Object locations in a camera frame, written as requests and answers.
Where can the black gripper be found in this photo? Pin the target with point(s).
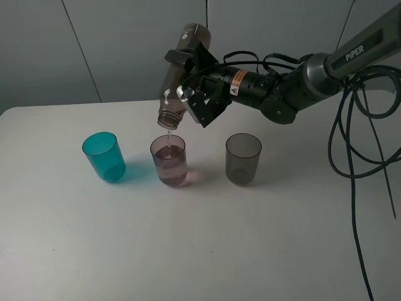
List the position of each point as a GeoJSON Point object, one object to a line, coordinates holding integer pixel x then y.
{"type": "Point", "coordinates": [212, 78]}

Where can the brown translucent water bottle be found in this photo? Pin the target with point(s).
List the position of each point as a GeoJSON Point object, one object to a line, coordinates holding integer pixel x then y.
{"type": "Point", "coordinates": [171, 110]}

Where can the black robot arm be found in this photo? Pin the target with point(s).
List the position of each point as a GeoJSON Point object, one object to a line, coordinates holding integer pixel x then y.
{"type": "Point", "coordinates": [289, 85]}

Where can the pink translucent plastic cup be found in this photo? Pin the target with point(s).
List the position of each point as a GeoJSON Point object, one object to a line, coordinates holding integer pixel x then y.
{"type": "Point", "coordinates": [169, 156]}

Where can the grey translucent plastic cup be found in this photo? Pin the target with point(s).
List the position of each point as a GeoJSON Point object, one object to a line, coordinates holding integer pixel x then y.
{"type": "Point", "coordinates": [242, 156]}

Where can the teal plastic cup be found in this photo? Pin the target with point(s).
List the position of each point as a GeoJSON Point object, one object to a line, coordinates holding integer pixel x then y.
{"type": "Point", "coordinates": [103, 152]}

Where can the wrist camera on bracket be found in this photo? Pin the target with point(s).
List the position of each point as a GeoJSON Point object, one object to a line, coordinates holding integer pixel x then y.
{"type": "Point", "coordinates": [205, 106]}

